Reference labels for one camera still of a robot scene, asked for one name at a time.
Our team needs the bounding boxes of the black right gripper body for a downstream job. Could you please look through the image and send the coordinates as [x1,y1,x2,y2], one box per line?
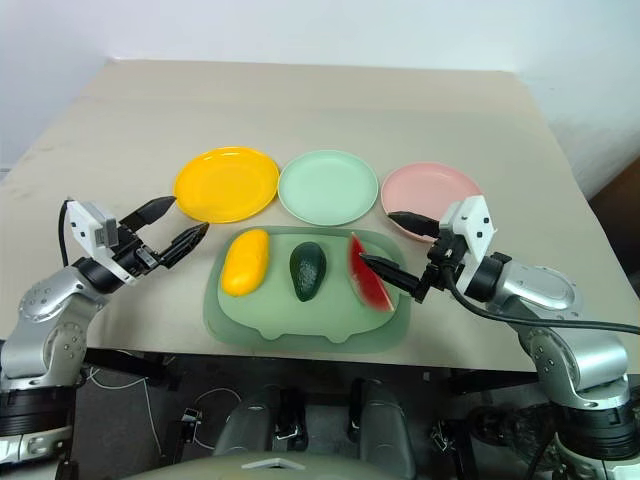
[416,224,471,302]

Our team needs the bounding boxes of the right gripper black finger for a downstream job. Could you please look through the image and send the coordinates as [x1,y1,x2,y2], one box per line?
[388,211,442,238]
[357,253,427,304]

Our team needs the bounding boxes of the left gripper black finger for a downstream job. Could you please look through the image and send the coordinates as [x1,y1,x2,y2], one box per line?
[158,222,210,270]
[119,196,178,233]

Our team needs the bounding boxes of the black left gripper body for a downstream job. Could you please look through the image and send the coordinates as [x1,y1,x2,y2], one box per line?
[111,223,167,279]

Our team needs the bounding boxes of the pink plate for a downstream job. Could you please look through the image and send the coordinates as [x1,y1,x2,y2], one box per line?
[380,161,485,245]

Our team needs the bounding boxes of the yellow plate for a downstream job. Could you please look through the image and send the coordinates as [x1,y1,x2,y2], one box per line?
[173,145,280,225]

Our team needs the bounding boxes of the mint green plate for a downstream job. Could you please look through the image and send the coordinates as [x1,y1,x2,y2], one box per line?
[277,150,379,226]

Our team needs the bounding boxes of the red watermelon slice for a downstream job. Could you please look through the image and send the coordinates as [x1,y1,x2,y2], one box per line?
[347,232,401,315]

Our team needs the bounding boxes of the yellow mango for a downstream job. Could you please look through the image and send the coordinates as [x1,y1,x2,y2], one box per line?
[221,229,271,297]

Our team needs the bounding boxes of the dark green avocado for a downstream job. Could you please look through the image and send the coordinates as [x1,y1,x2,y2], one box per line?
[289,241,329,303]

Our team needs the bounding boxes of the translucent green tray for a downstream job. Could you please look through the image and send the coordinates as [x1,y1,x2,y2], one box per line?
[202,225,413,354]

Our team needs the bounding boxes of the dark rounded grey shape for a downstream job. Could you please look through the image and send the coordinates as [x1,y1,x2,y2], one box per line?
[348,378,417,480]
[214,383,309,457]

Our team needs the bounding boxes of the grey-green robot body top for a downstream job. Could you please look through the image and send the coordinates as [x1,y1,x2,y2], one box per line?
[119,451,397,480]

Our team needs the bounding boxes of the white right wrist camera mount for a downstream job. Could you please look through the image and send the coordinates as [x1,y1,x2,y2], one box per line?
[439,195,500,296]

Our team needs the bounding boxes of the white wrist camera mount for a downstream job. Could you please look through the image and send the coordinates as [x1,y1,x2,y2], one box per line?
[439,195,500,296]
[64,199,123,262]

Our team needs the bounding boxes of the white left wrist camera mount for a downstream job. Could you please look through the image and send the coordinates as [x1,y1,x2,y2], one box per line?
[64,199,123,262]

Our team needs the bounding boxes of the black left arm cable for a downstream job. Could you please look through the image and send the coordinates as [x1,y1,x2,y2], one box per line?
[58,198,76,266]

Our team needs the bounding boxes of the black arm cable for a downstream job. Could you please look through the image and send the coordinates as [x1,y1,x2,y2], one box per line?
[58,198,76,266]
[442,259,640,335]

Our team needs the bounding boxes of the black table frame bar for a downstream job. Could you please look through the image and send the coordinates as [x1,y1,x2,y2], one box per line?
[81,347,182,392]

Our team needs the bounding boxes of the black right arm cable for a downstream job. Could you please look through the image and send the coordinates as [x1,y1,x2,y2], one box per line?
[442,259,640,335]

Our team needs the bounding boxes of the thin white wire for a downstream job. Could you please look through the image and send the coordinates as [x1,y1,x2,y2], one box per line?
[191,387,242,449]
[88,368,154,436]

